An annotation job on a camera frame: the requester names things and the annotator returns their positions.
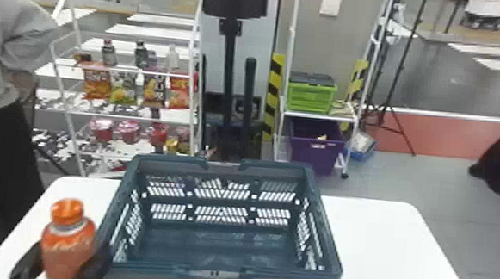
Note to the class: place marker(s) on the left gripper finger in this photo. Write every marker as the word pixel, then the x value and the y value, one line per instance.
pixel 95 270
pixel 28 264

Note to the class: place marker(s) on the orange bottle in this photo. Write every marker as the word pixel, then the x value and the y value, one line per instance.
pixel 66 244

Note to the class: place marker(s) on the blue basket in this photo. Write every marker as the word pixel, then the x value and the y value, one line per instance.
pixel 222 251

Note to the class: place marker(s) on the red noodle cup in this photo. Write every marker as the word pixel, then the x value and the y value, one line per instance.
pixel 102 130
pixel 128 131
pixel 158 135

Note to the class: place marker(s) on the green snack packet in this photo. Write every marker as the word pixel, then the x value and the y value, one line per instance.
pixel 123 90

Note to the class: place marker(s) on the yellow snack packet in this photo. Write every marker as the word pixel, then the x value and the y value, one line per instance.
pixel 154 90

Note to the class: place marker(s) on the red snack packet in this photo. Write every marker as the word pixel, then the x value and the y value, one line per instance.
pixel 179 92

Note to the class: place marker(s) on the dark bottle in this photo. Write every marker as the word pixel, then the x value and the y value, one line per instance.
pixel 141 55

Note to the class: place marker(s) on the clear bottle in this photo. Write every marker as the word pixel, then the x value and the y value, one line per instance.
pixel 172 58

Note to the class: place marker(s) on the purple crate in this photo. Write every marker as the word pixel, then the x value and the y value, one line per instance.
pixel 312 150

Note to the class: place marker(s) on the white shelf trolley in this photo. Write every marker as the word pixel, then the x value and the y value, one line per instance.
pixel 285 71

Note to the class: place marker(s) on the green crate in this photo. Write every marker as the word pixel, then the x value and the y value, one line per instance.
pixel 310 95

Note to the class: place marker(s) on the blue tray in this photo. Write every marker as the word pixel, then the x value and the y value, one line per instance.
pixel 362 148

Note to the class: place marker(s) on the black tripod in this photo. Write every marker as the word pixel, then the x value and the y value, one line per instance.
pixel 395 80

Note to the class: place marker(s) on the yellow black striped post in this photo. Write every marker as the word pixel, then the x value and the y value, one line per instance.
pixel 274 92

